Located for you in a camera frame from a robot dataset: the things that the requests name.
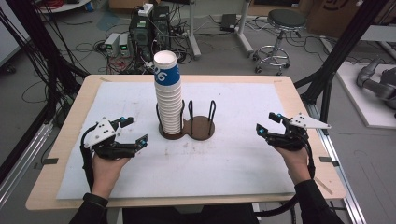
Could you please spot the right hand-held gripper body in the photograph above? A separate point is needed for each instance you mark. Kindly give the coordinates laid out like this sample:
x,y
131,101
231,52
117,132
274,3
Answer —
x,y
292,138

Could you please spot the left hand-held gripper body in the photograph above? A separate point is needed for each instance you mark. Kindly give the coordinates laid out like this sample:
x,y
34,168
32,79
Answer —
x,y
101,133

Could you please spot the stack of white paper cups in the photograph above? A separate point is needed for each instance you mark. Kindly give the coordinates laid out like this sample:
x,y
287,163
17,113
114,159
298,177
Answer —
x,y
169,112

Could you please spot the blue printed paper cup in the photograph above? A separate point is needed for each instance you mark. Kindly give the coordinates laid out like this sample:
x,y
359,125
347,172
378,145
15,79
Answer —
x,y
168,73

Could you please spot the person's right hand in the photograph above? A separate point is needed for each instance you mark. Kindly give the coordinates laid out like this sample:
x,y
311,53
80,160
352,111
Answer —
x,y
297,165

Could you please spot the person's left hand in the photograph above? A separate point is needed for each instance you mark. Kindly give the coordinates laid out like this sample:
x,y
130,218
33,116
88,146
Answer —
x,y
106,174

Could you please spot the black tape piece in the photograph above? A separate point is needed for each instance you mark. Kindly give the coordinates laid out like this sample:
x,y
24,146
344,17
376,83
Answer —
x,y
50,161
328,160

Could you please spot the white table mat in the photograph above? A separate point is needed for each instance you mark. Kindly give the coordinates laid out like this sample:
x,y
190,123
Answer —
x,y
218,161

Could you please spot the white platform board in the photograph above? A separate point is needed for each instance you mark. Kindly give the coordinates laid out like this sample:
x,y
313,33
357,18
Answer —
x,y
358,102

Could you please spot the white power supply box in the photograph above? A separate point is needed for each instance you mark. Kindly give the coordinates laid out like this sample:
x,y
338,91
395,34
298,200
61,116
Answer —
x,y
111,43
124,43

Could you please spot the black computer tower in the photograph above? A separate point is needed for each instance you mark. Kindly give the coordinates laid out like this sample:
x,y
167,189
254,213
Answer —
x,y
141,34

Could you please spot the white table leg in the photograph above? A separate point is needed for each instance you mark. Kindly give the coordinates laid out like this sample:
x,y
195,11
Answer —
x,y
244,31
193,37

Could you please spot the black round stool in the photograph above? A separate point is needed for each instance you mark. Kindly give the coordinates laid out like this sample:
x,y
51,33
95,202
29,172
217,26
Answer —
x,y
286,18

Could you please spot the black box on floor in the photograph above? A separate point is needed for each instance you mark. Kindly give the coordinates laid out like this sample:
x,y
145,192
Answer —
x,y
228,21

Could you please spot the white power strip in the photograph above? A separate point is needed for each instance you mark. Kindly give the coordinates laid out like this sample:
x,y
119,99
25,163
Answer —
x,y
145,9

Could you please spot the brown cardboard box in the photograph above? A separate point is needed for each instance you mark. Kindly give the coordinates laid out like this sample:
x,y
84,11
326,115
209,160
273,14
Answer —
x,y
330,15

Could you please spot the white round table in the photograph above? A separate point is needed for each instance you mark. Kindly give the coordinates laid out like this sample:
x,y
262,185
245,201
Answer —
x,y
65,6

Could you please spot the aluminium rail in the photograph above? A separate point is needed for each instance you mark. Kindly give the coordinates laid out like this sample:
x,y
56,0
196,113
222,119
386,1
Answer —
x,y
339,174
21,165

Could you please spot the black frame stand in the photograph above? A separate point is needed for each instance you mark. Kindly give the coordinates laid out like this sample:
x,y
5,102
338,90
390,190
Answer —
x,y
40,46
339,49

